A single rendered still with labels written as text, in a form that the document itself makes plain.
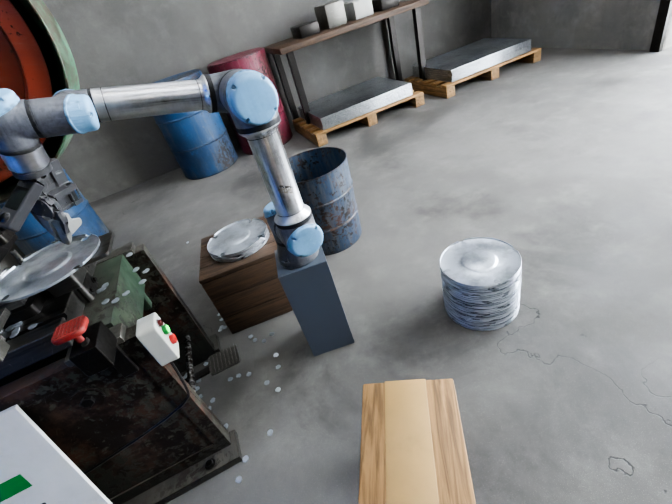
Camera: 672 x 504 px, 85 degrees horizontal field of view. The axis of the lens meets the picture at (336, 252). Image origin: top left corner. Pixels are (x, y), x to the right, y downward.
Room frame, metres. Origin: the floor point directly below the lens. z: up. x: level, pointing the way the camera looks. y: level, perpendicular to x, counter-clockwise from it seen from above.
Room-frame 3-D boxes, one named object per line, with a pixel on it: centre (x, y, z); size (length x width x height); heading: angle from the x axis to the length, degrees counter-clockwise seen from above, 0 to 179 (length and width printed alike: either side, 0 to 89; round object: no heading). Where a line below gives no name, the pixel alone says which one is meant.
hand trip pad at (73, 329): (0.67, 0.61, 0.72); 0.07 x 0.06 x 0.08; 103
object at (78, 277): (0.98, 0.74, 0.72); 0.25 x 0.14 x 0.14; 103
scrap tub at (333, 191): (1.89, 0.00, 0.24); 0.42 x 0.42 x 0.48
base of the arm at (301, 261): (1.12, 0.13, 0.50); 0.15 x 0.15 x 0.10
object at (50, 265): (0.97, 0.79, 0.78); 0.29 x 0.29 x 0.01
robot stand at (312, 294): (1.12, 0.13, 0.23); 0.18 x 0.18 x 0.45; 2
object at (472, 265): (1.03, -0.51, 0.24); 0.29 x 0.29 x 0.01
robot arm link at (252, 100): (1.00, 0.09, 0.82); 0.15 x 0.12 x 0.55; 18
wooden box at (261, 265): (1.52, 0.42, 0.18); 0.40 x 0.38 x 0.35; 96
